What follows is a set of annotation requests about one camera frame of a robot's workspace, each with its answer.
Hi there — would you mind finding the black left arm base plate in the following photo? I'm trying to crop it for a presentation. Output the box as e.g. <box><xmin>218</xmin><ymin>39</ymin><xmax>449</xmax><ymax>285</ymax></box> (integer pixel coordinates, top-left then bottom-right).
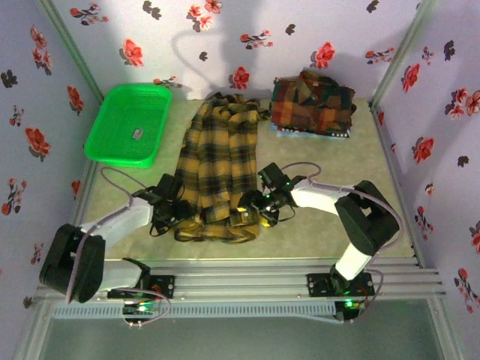
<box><xmin>107</xmin><ymin>275</ymin><xmax>176</xmax><ymax>300</ymax></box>

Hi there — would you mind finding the folded blue printed shirt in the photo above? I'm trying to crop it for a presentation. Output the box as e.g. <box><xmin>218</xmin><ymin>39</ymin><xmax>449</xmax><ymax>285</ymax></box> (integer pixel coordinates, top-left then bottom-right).
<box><xmin>275</xmin><ymin>125</ymin><xmax>353</xmax><ymax>140</ymax></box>

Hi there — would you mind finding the lilac right arm cable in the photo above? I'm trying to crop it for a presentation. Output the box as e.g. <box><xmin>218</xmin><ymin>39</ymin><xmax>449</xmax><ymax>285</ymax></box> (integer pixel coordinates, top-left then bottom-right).
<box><xmin>279</xmin><ymin>160</ymin><xmax>404</xmax><ymax>269</ymax></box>

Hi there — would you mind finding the green plastic basket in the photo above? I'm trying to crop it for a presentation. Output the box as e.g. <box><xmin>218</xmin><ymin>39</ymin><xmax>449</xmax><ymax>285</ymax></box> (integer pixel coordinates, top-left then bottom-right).
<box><xmin>84</xmin><ymin>82</ymin><xmax>173</xmax><ymax>169</ymax></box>

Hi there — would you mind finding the folded red orange plaid shirt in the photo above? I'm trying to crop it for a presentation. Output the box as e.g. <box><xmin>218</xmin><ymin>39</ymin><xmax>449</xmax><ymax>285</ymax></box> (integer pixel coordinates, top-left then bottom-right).
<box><xmin>269</xmin><ymin>70</ymin><xmax>357</xmax><ymax>134</ymax></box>

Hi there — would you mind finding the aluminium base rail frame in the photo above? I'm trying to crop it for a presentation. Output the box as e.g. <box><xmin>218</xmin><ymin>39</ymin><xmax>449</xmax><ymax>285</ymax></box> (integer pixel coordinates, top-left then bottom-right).
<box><xmin>35</xmin><ymin>256</ymin><xmax>448</xmax><ymax>302</ymax></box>

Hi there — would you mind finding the yellow black plaid shirt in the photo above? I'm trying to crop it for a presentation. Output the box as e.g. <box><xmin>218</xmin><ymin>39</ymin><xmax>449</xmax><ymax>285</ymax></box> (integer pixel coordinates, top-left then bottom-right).
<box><xmin>172</xmin><ymin>93</ymin><xmax>272</xmax><ymax>244</ymax></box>

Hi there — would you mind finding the aluminium corner post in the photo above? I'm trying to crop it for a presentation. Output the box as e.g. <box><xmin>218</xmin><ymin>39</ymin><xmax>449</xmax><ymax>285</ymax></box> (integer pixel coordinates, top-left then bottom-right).
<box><xmin>35</xmin><ymin>0</ymin><xmax>107</xmax><ymax>110</ymax></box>
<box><xmin>369</xmin><ymin>0</ymin><xmax>440</xmax><ymax>108</ymax></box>

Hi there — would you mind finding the aluminium side rail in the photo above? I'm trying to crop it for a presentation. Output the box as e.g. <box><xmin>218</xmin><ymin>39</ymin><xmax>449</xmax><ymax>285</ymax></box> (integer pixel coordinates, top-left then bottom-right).
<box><xmin>369</xmin><ymin>100</ymin><xmax>427</xmax><ymax>268</ymax></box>
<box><xmin>69</xmin><ymin>160</ymin><xmax>101</xmax><ymax>226</ymax></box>

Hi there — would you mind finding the grey slotted cable duct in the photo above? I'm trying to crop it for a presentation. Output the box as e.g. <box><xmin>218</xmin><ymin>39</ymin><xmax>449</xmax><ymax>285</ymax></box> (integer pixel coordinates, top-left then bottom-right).
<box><xmin>50</xmin><ymin>301</ymin><xmax>337</xmax><ymax>320</ymax></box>

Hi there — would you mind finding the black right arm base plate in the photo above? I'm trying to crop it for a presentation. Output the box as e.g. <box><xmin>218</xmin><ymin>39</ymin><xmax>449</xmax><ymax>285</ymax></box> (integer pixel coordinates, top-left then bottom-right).
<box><xmin>306</xmin><ymin>272</ymin><xmax>376</xmax><ymax>297</ymax></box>

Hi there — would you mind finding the lilac base cable loop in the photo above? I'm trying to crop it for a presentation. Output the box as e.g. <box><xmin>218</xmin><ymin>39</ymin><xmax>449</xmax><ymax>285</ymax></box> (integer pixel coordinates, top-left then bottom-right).
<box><xmin>119</xmin><ymin>286</ymin><xmax>173</xmax><ymax>329</ymax></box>
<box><xmin>335</xmin><ymin>268</ymin><xmax>386</xmax><ymax>324</ymax></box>

